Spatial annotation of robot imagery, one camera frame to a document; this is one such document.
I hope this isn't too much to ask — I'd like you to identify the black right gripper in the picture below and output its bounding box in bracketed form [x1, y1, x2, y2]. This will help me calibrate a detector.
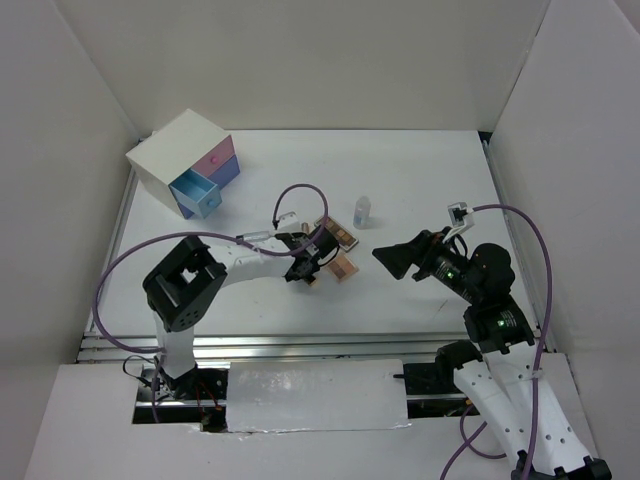
[372, 225, 481, 301]

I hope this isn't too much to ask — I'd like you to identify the clear plastic bottle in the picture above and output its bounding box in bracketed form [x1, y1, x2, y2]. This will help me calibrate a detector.
[353, 196, 371, 229]

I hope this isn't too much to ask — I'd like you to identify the light blue drawer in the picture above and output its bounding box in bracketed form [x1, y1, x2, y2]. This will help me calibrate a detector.
[169, 169, 222, 219]

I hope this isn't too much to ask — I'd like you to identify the pink drawer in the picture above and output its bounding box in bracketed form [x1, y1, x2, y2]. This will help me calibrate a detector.
[192, 135, 235, 177]

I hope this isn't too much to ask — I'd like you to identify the white drawer cabinet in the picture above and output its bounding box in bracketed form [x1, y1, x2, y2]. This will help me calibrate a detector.
[126, 109, 232, 218]

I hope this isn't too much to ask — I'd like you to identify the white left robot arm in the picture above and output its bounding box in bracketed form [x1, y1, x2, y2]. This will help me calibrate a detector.
[143, 226, 339, 399]

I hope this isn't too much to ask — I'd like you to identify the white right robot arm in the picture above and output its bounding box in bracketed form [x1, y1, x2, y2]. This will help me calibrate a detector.
[372, 230, 612, 479]

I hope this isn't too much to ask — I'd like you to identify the square pink eyeshadow palette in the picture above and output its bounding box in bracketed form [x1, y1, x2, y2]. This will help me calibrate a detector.
[324, 253, 359, 283]

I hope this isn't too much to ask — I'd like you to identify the long brown eyeshadow palette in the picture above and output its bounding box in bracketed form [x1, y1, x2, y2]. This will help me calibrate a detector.
[315, 216, 358, 253]

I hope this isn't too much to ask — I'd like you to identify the purple drawer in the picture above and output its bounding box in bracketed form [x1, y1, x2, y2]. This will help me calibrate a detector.
[207, 155, 240, 193]

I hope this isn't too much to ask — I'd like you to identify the white taped cover panel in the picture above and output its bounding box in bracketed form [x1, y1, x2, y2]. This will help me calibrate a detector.
[226, 359, 410, 433]

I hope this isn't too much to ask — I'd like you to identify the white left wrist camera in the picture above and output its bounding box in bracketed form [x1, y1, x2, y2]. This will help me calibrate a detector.
[272, 211, 302, 234]

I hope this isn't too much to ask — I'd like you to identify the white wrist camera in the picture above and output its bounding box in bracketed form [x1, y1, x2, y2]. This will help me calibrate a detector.
[445, 202, 474, 241]
[272, 211, 302, 234]

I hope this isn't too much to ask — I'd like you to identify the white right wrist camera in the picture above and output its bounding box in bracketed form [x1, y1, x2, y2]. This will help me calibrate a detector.
[445, 202, 474, 241]

